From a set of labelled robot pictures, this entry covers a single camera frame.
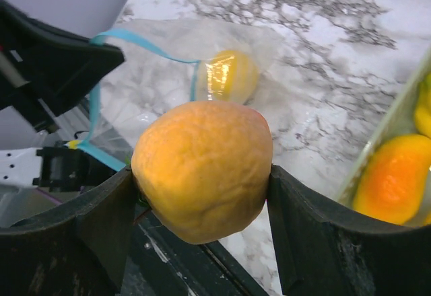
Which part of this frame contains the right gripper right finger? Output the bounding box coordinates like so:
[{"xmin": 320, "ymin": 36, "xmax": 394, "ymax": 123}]
[{"xmin": 267, "ymin": 165, "xmax": 430, "ymax": 295}]

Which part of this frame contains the clear zip top bag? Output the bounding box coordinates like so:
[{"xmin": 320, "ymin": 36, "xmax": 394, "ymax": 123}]
[{"xmin": 65, "ymin": 20, "xmax": 279, "ymax": 172}]

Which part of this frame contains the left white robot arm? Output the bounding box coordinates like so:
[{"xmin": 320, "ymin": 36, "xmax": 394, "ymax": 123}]
[{"xmin": 1, "ymin": 0, "xmax": 124, "ymax": 192}]

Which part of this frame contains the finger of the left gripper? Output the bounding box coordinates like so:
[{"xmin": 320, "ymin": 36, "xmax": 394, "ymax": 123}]
[{"xmin": 1, "ymin": 0, "xmax": 124, "ymax": 131}]

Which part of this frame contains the yellow banana bunch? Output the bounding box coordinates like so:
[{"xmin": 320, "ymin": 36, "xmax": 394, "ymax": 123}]
[{"xmin": 413, "ymin": 74, "xmax": 431, "ymax": 138}]

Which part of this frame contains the orange yellow peach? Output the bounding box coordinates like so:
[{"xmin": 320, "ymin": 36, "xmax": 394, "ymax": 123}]
[{"xmin": 131, "ymin": 101, "xmax": 273, "ymax": 245}]

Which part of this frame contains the pale green plastic basket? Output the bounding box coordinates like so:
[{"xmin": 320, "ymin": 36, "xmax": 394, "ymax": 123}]
[{"xmin": 336, "ymin": 53, "xmax": 430, "ymax": 227}]

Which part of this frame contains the yellow orange mango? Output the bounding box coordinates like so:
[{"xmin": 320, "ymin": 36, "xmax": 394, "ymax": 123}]
[{"xmin": 352, "ymin": 134, "xmax": 430, "ymax": 225}]

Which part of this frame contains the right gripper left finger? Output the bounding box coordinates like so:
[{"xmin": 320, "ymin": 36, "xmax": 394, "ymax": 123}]
[{"xmin": 1, "ymin": 168, "xmax": 137, "ymax": 295}]

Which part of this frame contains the yellow lemon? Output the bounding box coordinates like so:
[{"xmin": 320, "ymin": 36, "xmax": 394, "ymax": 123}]
[{"xmin": 193, "ymin": 50, "xmax": 259, "ymax": 104}]

